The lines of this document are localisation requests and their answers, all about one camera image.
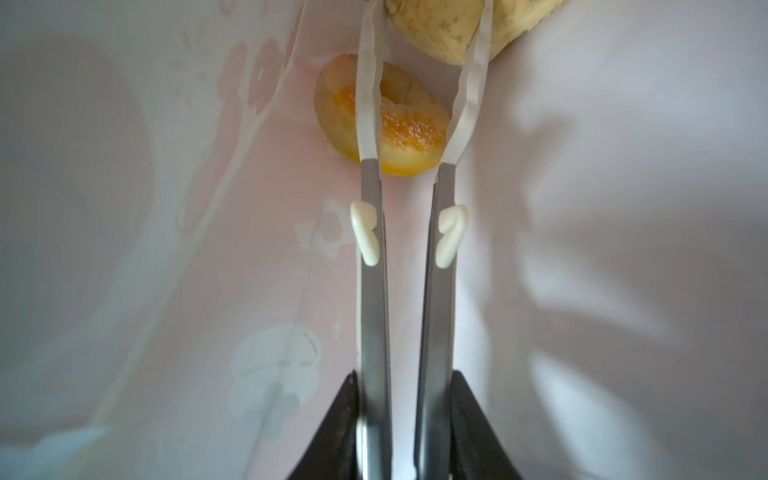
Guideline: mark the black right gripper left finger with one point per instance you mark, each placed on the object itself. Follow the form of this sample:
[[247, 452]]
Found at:
[[331, 454]]

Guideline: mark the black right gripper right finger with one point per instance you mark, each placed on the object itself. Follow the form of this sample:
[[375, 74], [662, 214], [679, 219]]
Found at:
[[476, 453]]

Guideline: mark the red white paper bag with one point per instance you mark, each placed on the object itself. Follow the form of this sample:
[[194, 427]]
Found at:
[[179, 269]]

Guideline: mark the fake toast slice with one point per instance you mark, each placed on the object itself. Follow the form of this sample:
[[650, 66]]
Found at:
[[444, 29]]

